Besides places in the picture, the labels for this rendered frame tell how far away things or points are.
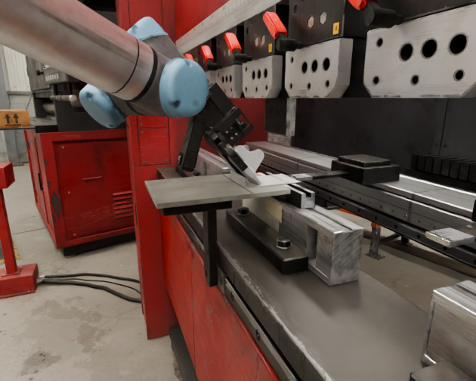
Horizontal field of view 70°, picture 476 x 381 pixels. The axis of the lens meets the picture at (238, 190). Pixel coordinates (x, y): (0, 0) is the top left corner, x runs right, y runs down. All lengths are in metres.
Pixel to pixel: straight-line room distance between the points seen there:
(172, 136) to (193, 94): 1.08
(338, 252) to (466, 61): 0.33
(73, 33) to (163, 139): 1.16
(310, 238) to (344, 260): 0.08
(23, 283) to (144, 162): 1.31
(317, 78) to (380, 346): 0.38
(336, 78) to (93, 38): 0.31
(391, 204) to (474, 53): 0.50
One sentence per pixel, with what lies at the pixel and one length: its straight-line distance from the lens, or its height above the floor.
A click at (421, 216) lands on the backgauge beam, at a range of 0.78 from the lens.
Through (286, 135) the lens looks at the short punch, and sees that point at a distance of 0.70.
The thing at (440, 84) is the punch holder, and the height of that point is 1.19.
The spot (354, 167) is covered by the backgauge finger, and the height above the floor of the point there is 1.02.
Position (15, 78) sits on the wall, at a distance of 7.42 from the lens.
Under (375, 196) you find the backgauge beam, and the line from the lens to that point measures 0.86.
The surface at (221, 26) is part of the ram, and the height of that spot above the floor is 1.35.
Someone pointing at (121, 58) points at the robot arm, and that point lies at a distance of 0.43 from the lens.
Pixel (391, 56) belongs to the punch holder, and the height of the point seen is 1.22.
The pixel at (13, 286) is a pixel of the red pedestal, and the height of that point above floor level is 0.07.
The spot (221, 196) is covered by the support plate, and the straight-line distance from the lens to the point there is 0.62.
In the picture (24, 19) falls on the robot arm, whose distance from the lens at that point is 0.39.
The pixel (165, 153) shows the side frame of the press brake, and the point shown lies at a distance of 1.55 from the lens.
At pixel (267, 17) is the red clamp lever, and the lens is 0.64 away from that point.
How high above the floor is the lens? 1.17
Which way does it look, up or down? 15 degrees down
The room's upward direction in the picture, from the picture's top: straight up
